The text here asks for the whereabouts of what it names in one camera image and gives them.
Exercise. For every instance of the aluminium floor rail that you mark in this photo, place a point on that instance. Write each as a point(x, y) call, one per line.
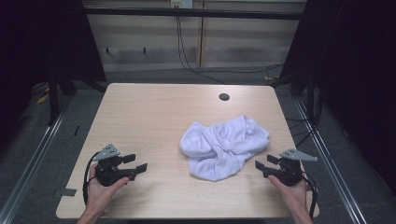
point(34, 158)
point(333, 174)

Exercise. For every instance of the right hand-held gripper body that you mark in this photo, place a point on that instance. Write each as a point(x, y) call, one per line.
point(289, 171)

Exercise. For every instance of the white cloth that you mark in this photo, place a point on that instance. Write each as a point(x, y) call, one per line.
point(224, 146)

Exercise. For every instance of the grey tape piece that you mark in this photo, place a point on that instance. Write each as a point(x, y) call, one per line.
point(68, 192)

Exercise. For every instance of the person's left hand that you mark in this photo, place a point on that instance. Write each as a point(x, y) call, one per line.
point(101, 194)

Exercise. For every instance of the black metal stand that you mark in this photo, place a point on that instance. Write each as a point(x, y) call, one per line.
point(53, 99)

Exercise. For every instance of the black horizontal frame bar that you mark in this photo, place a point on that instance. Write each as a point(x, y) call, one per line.
point(193, 13)

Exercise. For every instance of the person's right hand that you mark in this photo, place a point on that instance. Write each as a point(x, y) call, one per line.
point(291, 196)

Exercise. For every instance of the black curtain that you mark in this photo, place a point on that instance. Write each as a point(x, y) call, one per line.
point(351, 77)
point(37, 40)

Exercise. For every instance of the yellow floor object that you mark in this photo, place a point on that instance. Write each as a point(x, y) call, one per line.
point(42, 99)

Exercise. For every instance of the white wall power outlet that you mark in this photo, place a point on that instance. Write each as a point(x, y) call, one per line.
point(181, 3)

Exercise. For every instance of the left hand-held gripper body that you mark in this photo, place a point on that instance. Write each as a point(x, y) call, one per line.
point(107, 169)

